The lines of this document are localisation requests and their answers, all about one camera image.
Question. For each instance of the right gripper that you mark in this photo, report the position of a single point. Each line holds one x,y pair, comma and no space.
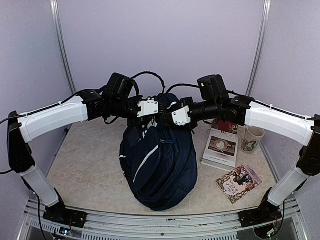
188,99

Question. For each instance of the navy blue backpack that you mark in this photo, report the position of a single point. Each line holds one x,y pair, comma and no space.
159,163

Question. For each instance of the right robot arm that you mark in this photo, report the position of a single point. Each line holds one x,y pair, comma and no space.
292,138

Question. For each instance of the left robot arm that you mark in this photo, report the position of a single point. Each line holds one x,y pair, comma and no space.
25,130

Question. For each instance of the red patterned plate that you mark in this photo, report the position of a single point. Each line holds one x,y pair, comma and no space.
225,126

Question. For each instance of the coffee cover white book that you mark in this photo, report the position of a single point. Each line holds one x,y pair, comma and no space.
221,150

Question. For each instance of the white patterned mug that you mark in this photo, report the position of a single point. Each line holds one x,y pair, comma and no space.
250,138

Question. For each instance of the illustrated floral cover book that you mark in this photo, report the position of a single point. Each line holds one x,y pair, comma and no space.
238,183

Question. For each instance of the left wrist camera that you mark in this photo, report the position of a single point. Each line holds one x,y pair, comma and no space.
148,110

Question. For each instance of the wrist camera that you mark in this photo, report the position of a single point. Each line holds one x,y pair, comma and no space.
179,111
148,110

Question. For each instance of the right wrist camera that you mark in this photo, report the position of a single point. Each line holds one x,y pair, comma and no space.
179,111

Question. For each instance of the right aluminium frame post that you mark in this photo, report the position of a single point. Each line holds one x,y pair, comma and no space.
259,47

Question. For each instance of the aluminium frame post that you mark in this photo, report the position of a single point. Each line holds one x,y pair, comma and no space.
259,47
54,5

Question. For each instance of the left aluminium frame post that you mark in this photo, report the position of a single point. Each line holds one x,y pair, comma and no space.
54,5

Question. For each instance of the front aluminium rail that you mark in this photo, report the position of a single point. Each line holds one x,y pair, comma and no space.
101,225

